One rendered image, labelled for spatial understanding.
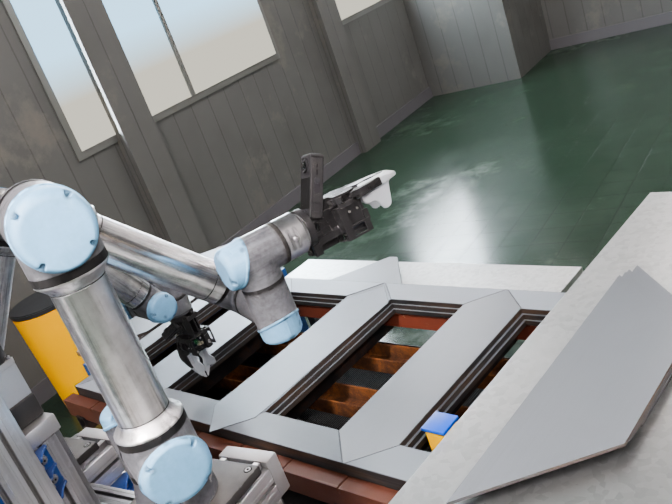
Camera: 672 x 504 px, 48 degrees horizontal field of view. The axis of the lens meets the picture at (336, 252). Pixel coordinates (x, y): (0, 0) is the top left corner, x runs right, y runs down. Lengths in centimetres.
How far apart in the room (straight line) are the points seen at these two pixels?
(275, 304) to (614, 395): 56
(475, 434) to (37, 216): 76
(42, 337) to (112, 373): 328
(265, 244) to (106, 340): 29
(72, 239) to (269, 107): 556
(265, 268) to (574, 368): 55
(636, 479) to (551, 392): 23
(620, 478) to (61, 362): 369
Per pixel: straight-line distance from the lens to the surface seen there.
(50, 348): 448
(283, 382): 208
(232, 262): 121
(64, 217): 109
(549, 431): 125
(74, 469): 157
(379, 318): 226
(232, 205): 609
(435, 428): 164
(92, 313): 115
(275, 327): 127
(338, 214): 129
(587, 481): 119
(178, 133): 580
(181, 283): 133
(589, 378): 134
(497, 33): 848
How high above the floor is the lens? 183
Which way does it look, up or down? 20 degrees down
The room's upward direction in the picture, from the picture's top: 20 degrees counter-clockwise
